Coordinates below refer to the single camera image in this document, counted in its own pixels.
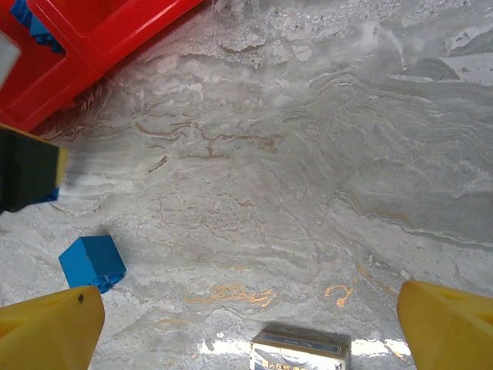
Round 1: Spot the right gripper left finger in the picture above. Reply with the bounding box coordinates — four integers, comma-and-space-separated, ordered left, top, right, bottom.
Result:
0, 284, 106, 370

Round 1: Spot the small playing card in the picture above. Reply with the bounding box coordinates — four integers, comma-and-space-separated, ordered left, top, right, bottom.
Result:
249, 325, 352, 370

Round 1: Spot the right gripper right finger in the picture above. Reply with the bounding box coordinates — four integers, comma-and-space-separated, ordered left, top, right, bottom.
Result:
396, 280, 493, 370

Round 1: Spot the red three-compartment bin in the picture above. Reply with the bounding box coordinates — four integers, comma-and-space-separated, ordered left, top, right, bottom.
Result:
0, 0, 205, 134

